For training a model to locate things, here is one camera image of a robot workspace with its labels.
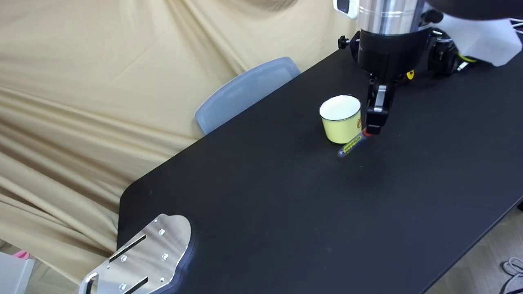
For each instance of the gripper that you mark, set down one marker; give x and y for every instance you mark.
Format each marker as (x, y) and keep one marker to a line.
(388, 53)

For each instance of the red marker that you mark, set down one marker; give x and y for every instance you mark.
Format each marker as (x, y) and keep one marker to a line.
(354, 143)

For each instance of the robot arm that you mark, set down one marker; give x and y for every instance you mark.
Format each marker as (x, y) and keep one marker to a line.
(388, 16)

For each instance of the yellow mug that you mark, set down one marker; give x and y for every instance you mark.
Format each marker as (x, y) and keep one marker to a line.
(341, 122)

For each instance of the grey-blue chair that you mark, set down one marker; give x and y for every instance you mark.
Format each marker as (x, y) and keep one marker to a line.
(245, 94)

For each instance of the beige cloth backdrop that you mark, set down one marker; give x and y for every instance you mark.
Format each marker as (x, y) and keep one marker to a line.
(102, 81)

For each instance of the silver metal plate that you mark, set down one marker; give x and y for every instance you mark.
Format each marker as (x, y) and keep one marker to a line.
(147, 257)

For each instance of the pink object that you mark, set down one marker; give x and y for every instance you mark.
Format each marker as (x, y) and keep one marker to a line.
(21, 255)

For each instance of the white box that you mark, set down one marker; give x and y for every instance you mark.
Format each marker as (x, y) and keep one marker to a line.
(14, 275)

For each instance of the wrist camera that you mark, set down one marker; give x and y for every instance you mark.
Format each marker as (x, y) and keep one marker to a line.
(443, 53)

